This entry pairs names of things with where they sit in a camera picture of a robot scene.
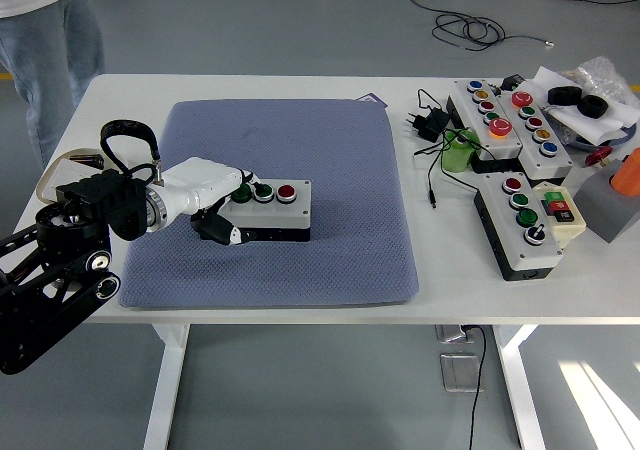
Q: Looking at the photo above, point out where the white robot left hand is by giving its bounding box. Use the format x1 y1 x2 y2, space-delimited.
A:
159 157 262 248

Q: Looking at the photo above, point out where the grey four-button control box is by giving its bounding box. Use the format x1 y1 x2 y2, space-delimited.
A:
473 171 564 282
217 178 313 244

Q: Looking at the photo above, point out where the grey five-button control box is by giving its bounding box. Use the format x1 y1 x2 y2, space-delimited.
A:
494 88 575 181
445 78 525 174

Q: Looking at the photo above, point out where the red mushroom button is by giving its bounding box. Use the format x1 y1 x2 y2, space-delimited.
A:
585 145 614 167

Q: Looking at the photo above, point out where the blue-grey textured mat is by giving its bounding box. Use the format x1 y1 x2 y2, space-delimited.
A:
118 98 420 311

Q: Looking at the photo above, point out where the white rounded tray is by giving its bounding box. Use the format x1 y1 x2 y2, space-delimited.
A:
35 147 132 204

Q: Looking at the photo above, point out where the purple card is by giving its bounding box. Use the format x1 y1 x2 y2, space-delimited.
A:
355 92 390 110

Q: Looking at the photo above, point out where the white table leg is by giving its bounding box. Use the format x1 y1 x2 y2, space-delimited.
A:
142 323 191 450
492 323 549 450

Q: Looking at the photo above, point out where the person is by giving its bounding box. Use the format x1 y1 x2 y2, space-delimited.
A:
0 0 107 169

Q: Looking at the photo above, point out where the green plastic bottle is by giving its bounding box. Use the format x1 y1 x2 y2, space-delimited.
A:
440 127 481 174

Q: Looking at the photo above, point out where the grey under-table power box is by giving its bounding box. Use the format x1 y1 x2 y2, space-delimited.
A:
434 323 476 344

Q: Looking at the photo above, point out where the metal floor socket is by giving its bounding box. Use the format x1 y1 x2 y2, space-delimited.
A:
439 352 485 394

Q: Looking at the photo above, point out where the grey block box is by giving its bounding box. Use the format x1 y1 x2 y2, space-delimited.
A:
572 157 640 244

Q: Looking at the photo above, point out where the white foam sheet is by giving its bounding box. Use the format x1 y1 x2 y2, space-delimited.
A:
529 65 640 146

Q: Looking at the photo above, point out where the clear bubble wrap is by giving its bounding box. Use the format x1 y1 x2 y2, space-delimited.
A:
562 55 640 114

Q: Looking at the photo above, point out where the orange cylinder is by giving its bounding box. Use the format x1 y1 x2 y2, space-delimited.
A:
609 147 640 196

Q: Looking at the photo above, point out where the black power adapter with cord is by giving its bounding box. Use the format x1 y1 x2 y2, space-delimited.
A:
403 88 482 210

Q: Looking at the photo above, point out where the coiled black floor cable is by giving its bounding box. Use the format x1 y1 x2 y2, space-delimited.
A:
407 0 556 51

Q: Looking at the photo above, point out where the black hanging power cable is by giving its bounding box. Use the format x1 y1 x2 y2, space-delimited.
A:
462 323 489 450

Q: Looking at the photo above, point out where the black foam ring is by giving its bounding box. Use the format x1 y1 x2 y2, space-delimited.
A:
578 94 609 120
547 85 584 106

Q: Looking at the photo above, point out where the cream three-button switch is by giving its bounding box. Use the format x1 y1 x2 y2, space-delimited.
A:
531 180 587 246

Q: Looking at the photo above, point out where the blue ring plate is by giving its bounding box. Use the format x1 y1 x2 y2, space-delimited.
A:
564 119 639 150

